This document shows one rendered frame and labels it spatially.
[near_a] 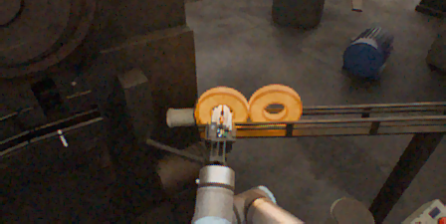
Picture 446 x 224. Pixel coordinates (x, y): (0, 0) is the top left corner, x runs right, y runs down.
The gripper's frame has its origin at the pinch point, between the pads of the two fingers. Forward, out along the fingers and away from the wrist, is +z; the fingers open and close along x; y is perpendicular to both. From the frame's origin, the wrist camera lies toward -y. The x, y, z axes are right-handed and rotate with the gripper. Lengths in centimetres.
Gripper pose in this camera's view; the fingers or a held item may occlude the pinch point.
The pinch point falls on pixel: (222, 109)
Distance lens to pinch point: 84.3
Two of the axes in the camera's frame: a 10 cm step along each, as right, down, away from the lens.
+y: -0.2, -5.5, -8.3
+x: -10.0, -0.5, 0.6
